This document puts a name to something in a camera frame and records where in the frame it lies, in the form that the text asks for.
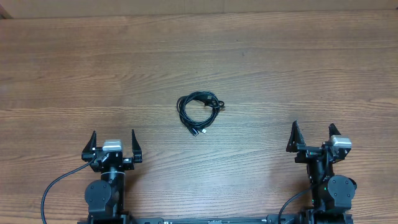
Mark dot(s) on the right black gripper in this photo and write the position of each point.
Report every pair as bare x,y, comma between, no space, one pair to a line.
308,152

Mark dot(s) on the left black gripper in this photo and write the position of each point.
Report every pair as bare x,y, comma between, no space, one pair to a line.
128,163

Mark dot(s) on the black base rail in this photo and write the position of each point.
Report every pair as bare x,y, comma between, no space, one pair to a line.
269,219

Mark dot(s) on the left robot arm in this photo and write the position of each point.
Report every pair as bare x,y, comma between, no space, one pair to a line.
105,196

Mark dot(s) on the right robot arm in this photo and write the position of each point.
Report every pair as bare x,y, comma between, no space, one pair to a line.
331,194

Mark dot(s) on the brown cardboard backdrop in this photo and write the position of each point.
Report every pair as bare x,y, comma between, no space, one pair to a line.
27,9

